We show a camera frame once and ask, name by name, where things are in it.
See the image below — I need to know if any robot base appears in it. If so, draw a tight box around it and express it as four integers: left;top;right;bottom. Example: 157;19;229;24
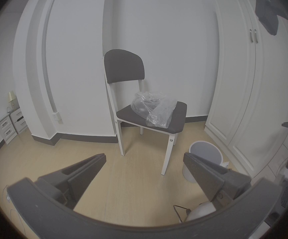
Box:
185;181;288;230

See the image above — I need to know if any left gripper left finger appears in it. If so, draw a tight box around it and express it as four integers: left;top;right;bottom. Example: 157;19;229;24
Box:
37;153;107;210

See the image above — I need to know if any white bedside table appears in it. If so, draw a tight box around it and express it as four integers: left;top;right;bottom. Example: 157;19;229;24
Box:
0;108;28;145

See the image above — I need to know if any small table lamp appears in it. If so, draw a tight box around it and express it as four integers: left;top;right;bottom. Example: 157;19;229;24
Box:
7;91;17;109

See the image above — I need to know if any white wardrobe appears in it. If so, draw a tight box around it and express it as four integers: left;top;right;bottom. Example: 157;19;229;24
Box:
204;0;288;181

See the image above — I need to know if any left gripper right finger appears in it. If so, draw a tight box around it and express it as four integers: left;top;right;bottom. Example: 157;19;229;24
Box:
183;152;252;210

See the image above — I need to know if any white chair with grey cushions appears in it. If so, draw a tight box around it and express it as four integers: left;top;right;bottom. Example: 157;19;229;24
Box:
104;49;187;176

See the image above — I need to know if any clear plastic bag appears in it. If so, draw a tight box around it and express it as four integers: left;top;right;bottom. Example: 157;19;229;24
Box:
131;91;177;128

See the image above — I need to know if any white trash bin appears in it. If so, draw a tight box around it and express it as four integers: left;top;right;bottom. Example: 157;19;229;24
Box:
182;141;223;184

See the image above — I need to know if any black cable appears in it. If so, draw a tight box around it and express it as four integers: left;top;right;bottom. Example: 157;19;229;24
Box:
173;204;192;223

